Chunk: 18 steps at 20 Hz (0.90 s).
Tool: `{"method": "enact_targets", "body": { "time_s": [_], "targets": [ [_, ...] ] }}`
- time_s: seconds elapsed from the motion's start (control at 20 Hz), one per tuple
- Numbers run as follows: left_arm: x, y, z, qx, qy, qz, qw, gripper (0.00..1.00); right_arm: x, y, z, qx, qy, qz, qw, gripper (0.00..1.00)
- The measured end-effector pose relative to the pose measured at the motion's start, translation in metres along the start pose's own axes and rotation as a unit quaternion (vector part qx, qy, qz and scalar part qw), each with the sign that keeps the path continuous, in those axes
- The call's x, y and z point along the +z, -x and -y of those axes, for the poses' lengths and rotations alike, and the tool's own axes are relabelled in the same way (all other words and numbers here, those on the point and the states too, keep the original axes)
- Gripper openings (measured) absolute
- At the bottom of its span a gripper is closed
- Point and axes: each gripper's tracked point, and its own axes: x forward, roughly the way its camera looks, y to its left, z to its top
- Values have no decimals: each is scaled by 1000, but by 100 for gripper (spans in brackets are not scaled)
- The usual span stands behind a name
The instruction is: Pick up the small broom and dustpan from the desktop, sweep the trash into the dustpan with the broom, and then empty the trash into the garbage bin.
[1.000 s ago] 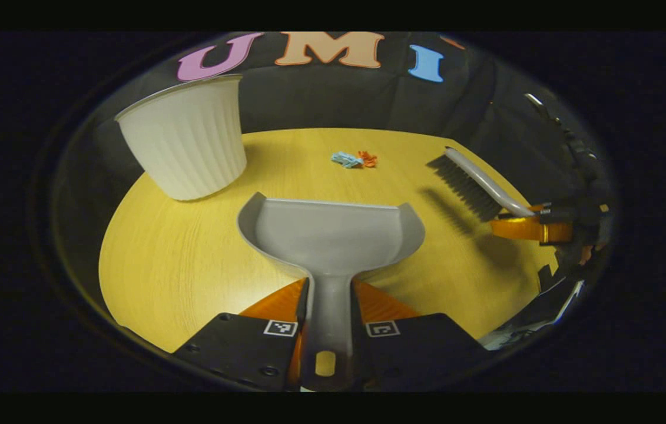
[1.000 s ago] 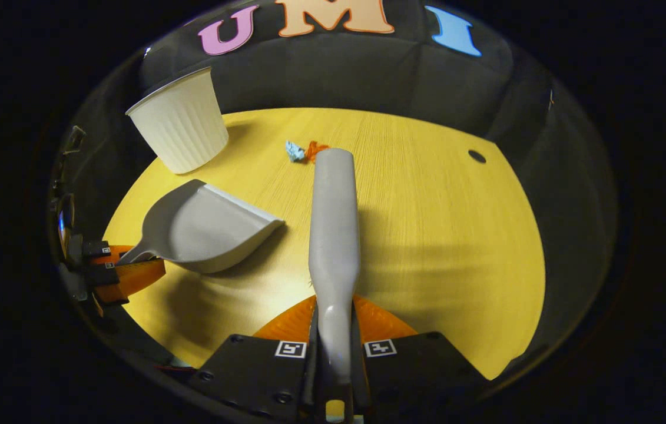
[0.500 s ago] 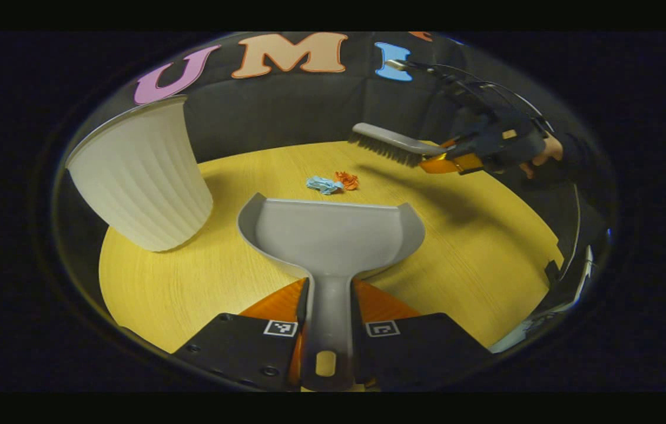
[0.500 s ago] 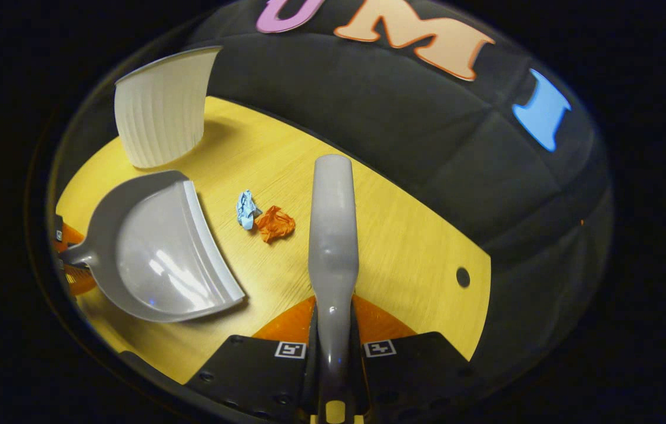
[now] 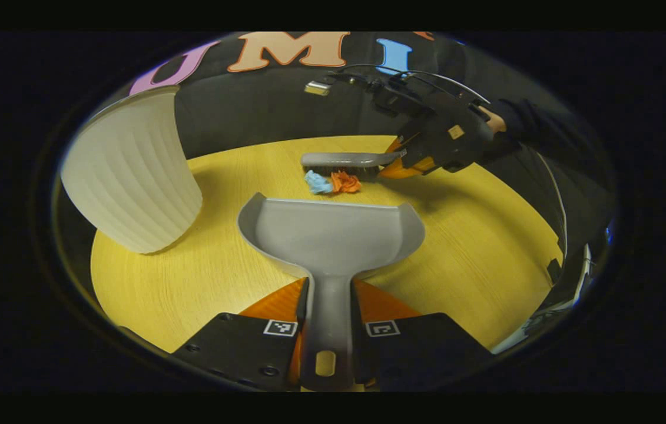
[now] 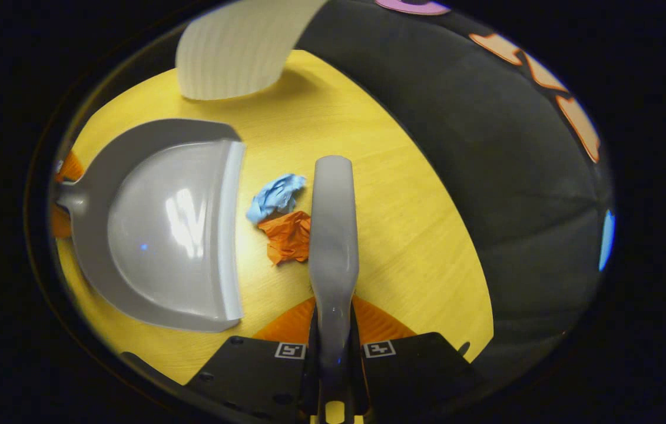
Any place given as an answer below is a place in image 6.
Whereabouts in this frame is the white ribbed garbage bin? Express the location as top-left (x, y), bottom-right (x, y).
top-left (175, 0), bottom-right (329, 101)

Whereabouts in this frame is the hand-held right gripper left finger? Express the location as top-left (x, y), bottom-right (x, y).
top-left (183, 296), bottom-right (319, 424)

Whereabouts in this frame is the orange paper trash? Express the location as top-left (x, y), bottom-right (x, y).
top-left (257, 211), bottom-right (313, 266)

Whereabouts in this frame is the black backdrop cloth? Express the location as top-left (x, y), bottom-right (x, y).
top-left (294, 0), bottom-right (616, 383)

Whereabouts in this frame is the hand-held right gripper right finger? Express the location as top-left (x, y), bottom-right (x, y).
top-left (349, 294), bottom-right (481, 424)

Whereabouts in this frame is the wooden desktop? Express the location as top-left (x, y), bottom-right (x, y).
top-left (53, 49), bottom-right (495, 386)

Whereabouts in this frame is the grey plastic dustpan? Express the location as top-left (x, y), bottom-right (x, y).
top-left (56, 118), bottom-right (247, 333)

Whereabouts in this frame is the blue paper trash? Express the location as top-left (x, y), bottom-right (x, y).
top-left (246, 173), bottom-right (307, 225)

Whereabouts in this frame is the small grey broom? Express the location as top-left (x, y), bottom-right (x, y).
top-left (308, 155), bottom-right (363, 422)

